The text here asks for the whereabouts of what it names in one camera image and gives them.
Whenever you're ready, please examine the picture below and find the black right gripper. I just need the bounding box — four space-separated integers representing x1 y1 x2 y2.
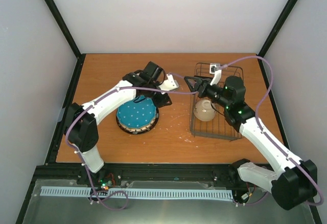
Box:
186 76 231 109

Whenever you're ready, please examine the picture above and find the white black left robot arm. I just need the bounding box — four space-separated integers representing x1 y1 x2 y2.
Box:
64 61 179 185

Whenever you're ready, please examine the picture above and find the black aluminium frame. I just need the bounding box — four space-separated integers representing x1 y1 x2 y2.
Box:
15 0 322 224

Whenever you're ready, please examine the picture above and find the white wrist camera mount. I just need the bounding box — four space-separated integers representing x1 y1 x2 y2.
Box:
159 74 179 92
209 63 222 86

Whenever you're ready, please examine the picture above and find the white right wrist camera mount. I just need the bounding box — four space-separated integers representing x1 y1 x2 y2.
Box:
209 63 222 86

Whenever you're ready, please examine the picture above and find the teal polka dot plate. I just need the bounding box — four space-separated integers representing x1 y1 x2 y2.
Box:
116 96 156 129

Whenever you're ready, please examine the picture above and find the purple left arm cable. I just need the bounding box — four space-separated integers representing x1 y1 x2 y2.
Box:
65 72 199 211

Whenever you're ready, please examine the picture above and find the metal floor plate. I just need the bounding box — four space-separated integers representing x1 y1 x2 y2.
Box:
25 180 320 223

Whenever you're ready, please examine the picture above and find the dark wire dish rack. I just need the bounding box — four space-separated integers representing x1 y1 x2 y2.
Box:
190 62 243 141

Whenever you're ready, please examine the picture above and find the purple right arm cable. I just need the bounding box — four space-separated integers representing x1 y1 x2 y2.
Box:
219 56 324 207

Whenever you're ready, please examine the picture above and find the white slotted cable duct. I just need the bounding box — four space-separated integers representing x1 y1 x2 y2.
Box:
39 186 233 201

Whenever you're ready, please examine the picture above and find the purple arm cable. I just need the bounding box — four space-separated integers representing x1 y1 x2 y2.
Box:
219 56 324 207
65 72 199 211

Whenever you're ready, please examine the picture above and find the black striped plate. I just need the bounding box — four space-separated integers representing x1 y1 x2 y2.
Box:
116 108 159 135

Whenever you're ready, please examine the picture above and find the cream ceramic bowl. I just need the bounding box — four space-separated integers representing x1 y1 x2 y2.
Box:
193 99 216 122

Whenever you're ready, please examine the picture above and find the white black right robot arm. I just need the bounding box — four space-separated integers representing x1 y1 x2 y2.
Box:
184 76 318 210

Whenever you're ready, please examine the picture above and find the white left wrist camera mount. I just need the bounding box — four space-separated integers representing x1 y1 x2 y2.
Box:
159 74 179 92

